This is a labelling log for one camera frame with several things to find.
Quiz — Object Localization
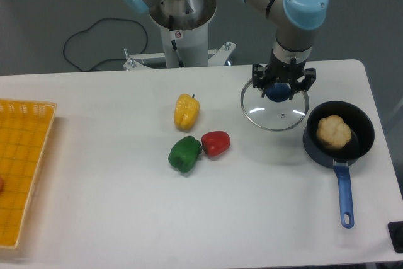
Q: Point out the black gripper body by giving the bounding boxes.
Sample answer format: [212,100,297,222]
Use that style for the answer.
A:
[266,53,306,89]

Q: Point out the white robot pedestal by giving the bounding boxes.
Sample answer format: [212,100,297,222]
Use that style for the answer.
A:
[149,0,217,67]

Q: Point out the dark pot blue handle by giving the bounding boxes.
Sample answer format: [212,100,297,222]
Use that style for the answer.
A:
[303,101,375,229]

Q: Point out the red bell pepper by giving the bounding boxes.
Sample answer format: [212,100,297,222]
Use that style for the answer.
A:
[201,131,230,157]

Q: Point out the glass lid blue knob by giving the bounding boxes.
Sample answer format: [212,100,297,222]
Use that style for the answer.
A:
[240,81,309,132]

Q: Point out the black floor cable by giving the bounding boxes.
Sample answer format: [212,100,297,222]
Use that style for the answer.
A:
[63,17,149,72]

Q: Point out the black corner device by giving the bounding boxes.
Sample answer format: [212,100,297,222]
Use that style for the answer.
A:
[387,221,403,253]

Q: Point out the white pedestal base frame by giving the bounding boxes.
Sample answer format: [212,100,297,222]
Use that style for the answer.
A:
[122,41,237,71]

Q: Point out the green bell pepper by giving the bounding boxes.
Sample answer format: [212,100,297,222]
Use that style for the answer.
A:
[168,136,202,173]

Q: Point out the beige cauliflower toy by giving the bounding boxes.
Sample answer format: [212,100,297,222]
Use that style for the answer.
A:
[316,115,352,149]

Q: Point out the yellow woven basket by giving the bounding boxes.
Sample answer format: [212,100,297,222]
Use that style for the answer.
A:
[1,99,57,249]

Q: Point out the yellow bell pepper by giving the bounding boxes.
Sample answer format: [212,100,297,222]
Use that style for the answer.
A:
[174,94,200,131]

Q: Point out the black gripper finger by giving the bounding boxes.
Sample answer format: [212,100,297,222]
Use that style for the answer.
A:
[290,67,317,100]
[252,64,266,97]

